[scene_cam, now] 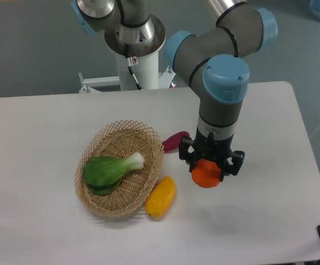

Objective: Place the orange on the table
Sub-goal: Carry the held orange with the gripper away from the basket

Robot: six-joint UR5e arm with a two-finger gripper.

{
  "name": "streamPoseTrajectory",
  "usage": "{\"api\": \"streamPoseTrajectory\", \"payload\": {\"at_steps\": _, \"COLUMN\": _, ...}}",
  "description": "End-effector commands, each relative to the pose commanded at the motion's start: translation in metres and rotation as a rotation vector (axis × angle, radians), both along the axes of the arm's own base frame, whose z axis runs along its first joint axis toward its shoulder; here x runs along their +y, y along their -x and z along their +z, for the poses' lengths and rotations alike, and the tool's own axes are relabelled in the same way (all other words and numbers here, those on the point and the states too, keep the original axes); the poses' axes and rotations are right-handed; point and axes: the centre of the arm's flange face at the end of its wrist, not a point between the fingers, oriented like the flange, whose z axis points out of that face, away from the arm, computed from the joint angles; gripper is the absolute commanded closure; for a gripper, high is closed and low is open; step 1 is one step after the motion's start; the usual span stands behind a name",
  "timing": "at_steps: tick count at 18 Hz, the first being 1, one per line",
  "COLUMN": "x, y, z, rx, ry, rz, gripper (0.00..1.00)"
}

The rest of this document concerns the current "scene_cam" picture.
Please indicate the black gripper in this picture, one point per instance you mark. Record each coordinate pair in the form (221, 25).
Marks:
(217, 151)

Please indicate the orange fruit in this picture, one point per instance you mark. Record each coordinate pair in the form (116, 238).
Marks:
(206, 174)

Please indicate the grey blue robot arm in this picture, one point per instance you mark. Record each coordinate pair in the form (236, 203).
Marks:
(211, 65)

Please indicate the purple sweet potato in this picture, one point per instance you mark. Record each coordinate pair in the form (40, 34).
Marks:
(172, 143)

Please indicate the yellow corn cob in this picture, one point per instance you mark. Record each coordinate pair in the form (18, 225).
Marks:
(161, 198)

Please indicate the woven wicker basket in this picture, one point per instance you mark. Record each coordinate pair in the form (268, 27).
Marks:
(121, 139)

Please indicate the green bok choy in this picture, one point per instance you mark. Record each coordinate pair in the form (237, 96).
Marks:
(103, 174)

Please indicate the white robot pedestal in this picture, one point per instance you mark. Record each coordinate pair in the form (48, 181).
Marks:
(136, 51)

